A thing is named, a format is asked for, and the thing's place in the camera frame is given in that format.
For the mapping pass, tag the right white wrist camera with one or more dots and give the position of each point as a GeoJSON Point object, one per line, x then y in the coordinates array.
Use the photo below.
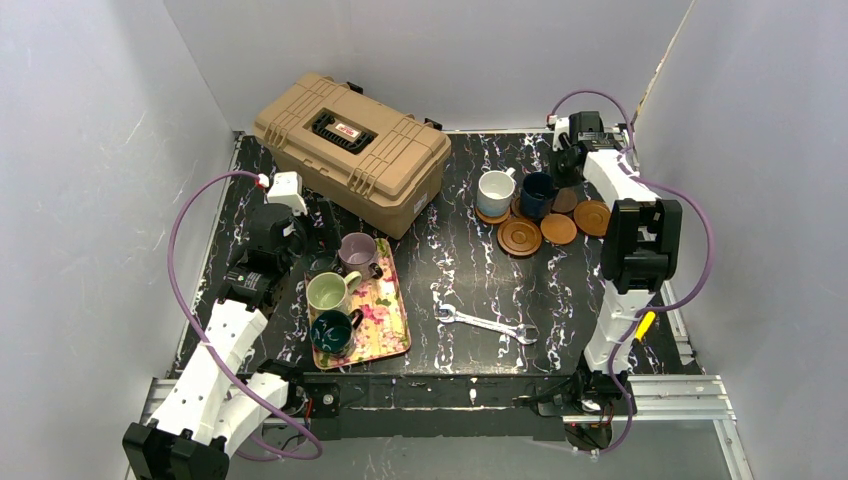
{"type": "Point", "coordinates": [560, 126]}

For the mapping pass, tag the dark brown wooden coaster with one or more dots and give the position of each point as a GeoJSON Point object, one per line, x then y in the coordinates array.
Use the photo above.
{"type": "Point", "coordinates": [516, 210]}

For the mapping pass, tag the pale green mug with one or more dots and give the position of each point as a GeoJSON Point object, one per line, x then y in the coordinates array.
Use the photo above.
{"type": "Point", "coordinates": [331, 291]}

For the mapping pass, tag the floral serving tray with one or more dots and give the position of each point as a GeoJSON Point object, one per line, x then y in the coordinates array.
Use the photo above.
{"type": "Point", "coordinates": [384, 331]}

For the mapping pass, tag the light orange wooden coaster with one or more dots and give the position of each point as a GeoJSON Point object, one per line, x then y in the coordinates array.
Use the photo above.
{"type": "Point", "coordinates": [492, 220]}

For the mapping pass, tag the white mug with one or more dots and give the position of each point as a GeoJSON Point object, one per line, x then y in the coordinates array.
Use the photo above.
{"type": "Point", "coordinates": [495, 191]}

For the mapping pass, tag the ringed orange wooden coaster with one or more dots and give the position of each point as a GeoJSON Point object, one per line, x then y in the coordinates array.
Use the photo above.
{"type": "Point", "coordinates": [592, 217]}

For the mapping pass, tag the dark grey mug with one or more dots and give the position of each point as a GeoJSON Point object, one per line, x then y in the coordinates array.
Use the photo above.
{"type": "Point", "coordinates": [323, 262]}

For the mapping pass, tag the navy blue mug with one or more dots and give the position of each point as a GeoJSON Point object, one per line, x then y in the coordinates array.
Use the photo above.
{"type": "Point", "coordinates": [537, 194]}

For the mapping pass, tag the yellow blue screwdriver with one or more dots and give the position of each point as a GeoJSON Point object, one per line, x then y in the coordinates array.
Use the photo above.
{"type": "Point", "coordinates": [644, 325]}

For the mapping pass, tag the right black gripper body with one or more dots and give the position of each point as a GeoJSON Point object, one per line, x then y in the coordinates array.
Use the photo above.
{"type": "Point", "coordinates": [565, 157]}

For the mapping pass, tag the dark walnut wooden coaster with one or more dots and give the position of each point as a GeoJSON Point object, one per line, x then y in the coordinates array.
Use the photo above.
{"type": "Point", "coordinates": [565, 201]}

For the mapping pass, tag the lilac mug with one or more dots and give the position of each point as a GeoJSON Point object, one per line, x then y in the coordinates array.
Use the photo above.
{"type": "Point", "coordinates": [358, 252]}

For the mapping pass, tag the ringed brown wooden coaster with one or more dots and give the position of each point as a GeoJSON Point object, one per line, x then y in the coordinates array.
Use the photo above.
{"type": "Point", "coordinates": [519, 237]}

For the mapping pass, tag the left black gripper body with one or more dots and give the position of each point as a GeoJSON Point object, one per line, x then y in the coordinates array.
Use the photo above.
{"type": "Point", "coordinates": [321, 225]}

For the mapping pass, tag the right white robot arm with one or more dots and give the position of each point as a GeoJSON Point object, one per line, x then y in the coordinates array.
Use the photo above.
{"type": "Point", "coordinates": [639, 252]}

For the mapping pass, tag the tan plastic toolbox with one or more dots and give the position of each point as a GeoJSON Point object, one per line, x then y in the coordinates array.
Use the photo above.
{"type": "Point", "coordinates": [381, 165]}

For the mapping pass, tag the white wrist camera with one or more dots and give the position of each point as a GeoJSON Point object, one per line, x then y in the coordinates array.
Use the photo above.
{"type": "Point", "coordinates": [284, 188]}
{"type": "Point", "coordinates": [560, 126]}

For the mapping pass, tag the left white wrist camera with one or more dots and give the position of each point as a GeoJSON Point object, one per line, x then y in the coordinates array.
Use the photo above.
{"type": "Point", "coordinates": [284, 188]}

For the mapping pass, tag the dark teal mug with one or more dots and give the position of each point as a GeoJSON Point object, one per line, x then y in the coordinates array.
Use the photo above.
{"type": "Point", "coordinates": [333, 331]}

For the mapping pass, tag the silver double-ended wrench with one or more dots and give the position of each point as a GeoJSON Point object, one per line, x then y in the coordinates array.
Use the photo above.
{"type": "Point", "coordinates": [524, 334]}

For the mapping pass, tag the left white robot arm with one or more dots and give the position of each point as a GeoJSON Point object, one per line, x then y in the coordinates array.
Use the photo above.
{"type": "Point", "coordinates": [209, 412]}

